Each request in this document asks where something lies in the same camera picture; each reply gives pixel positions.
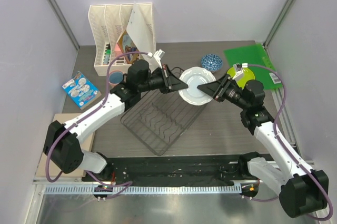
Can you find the black wire dish rack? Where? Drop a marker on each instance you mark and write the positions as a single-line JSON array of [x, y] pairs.
[[158, 119]]

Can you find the light blue plastic cup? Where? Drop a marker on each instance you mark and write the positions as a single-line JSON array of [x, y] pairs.
[[115, 77]]

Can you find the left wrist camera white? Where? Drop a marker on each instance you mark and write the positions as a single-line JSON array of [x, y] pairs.
[[154, 59]]

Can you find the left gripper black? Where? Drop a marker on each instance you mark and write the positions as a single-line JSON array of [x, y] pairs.
[[170, 82]]

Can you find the pink plastic cup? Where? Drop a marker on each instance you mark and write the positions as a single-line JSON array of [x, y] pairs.
[[124, 76]]

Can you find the blue patterned ceramic bowl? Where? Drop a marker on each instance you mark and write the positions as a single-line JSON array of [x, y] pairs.
[[212, 62]]

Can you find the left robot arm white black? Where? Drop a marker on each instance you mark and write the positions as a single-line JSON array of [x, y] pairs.
[[63, 140]]

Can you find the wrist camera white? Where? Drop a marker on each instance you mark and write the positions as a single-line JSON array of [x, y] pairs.
[[239, 70], [154, 59]]

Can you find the picture book in organizer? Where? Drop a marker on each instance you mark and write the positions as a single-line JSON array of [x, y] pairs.
[[127, 44]]

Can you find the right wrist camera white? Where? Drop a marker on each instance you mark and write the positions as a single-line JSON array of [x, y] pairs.
[[239, 70]]

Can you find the white binder folder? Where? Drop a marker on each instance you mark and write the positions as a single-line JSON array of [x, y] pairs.
[[140, 27]]

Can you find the blue children's book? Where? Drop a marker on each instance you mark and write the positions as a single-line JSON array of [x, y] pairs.
[[81, 91]]

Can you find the pink block in organizer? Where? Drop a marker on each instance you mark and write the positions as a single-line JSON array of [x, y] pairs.
[[118, 51]]

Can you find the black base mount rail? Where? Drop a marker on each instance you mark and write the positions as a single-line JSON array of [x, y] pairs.
[[175, 171]]

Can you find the white file organizer rack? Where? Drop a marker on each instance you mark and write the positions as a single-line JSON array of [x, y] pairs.
[[121, 28]]

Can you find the white plate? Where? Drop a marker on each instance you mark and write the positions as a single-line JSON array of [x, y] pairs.
[[194, 77]]

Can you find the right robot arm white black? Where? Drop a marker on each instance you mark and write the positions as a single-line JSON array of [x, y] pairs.
[[300, 189]]

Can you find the green plate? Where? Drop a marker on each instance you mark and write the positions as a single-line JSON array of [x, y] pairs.
[[243, 79]]

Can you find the white slotted cable duct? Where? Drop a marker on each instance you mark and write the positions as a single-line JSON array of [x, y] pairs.
[[98, 189]]

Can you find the green plastic folder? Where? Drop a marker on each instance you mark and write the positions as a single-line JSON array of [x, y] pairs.
[[255, 54]]

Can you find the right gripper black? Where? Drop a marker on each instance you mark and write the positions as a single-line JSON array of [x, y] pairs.
[[218, 89]]

